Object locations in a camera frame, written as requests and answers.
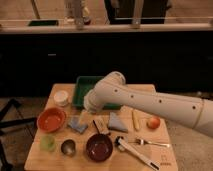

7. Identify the black tripod stand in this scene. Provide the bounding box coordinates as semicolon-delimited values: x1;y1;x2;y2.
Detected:
0;99;36;171

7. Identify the orange bowl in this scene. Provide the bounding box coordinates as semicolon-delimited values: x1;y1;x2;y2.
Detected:
37;107;66;133

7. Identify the blue sponge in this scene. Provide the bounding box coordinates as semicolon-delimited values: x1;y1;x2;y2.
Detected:
68;117;88;134

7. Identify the grey triangular cloth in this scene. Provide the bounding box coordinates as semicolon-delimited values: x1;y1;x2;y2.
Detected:
108;112;128;133

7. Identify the dark purple bowl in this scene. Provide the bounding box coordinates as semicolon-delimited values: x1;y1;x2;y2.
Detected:
86;134;113;162

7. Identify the green plastic cup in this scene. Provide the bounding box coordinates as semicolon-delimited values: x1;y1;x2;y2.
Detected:
40;135;55;152

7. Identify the dark counter cabinet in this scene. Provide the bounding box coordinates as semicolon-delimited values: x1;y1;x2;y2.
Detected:
0;25;213;97

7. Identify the white dish brush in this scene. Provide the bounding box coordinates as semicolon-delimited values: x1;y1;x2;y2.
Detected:
115;136;160;171

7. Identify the metal cup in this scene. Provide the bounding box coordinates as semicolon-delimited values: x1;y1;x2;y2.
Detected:
61;139;76;157

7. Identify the green plastic tray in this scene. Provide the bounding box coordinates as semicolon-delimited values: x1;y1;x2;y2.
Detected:
72;75;123;110

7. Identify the red yellow apple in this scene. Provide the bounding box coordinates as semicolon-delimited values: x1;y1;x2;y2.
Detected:
147;116;161;130

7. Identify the dark green flat object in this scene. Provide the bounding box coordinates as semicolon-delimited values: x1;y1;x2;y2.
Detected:
28;20;59;27

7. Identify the silver fork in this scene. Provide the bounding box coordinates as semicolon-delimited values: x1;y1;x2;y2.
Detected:
135;138;170;148

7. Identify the white paper cup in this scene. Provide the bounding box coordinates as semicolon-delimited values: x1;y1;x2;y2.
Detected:
53;90;68;107

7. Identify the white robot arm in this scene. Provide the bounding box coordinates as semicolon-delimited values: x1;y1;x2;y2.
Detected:
83;71;213;137

